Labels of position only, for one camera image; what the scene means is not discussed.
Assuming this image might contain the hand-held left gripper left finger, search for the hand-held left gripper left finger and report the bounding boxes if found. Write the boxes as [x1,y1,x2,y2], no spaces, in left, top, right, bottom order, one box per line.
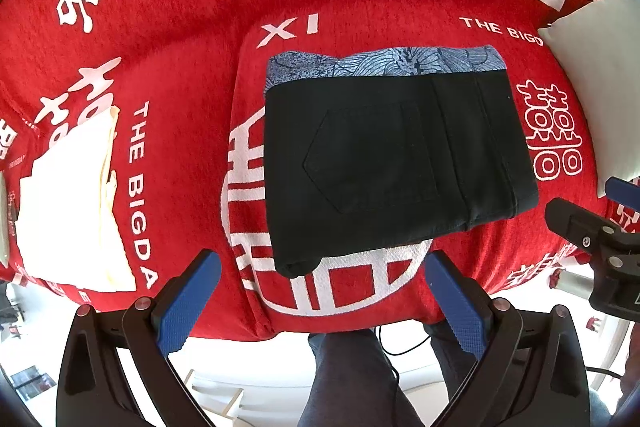
[57,249,222,427]

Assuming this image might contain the black pants with blue lining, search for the black pants with blue lining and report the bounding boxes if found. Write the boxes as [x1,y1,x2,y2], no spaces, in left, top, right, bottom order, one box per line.
[262,46,540,279]

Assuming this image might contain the red printed blanket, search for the red printed blanket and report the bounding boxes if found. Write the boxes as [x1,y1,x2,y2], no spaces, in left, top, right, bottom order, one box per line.
[0,0,640,343]

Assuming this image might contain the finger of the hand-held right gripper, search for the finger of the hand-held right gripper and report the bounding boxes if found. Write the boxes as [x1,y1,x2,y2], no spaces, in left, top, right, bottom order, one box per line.
[605,176,640,208]
[545,198,609,249]

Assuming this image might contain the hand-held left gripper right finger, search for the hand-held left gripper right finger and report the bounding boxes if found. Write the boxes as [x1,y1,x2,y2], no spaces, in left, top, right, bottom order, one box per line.
[425,251,593,427]

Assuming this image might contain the black cable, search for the black cable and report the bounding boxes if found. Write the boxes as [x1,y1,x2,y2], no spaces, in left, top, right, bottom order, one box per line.
[374,326,402,385]

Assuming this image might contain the white folded cloth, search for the white folded cloth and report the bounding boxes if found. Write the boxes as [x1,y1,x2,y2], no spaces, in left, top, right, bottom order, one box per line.
[537,0,640,198]
[15,106,138,293]

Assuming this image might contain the person's left leg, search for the person's left leg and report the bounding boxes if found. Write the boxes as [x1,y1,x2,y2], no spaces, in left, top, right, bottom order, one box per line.
[297,328,426,427]

